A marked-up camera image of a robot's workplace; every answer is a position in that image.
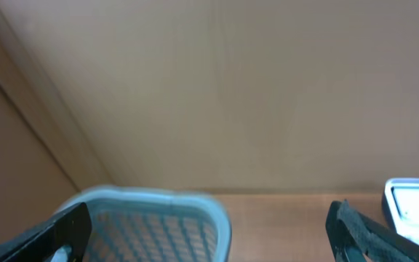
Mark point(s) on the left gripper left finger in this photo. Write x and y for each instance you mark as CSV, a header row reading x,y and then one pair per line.
x,y
69,228

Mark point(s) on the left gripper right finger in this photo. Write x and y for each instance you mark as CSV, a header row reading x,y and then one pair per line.
x,y
354,237

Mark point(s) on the white barcode scanner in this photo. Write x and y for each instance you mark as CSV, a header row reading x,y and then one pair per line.
x,y
400,205

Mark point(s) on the grey plastic mesh basket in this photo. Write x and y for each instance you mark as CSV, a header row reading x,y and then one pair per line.
x,y
146,224

